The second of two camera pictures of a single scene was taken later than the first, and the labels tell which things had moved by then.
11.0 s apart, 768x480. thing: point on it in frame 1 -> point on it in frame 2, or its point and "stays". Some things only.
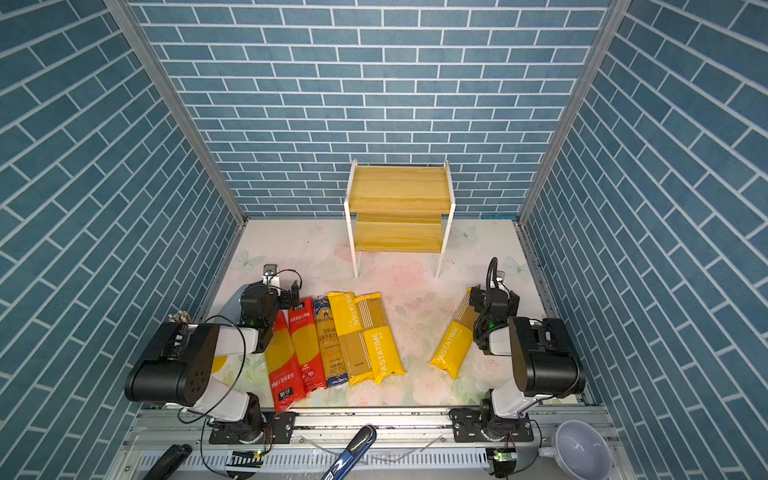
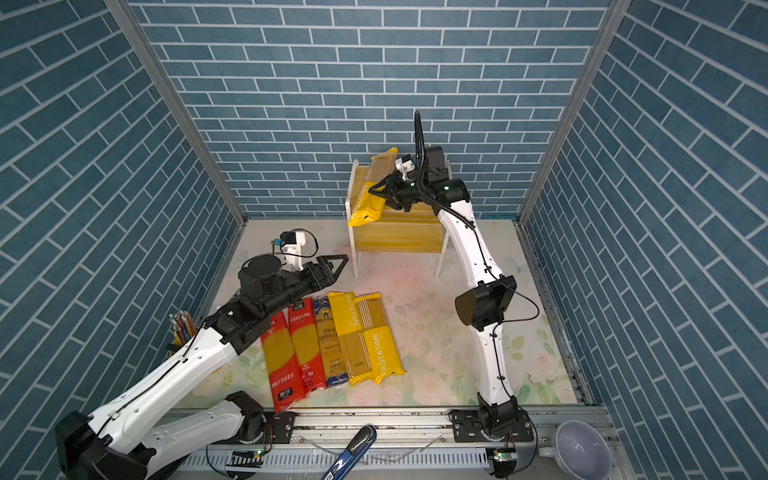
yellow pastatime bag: (457, 342) -> (369, 206)
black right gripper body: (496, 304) -> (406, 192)
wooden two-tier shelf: (399, 209) stays
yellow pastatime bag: (352, 340) stays
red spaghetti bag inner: (308, 347) stays
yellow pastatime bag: (383, 351) stays
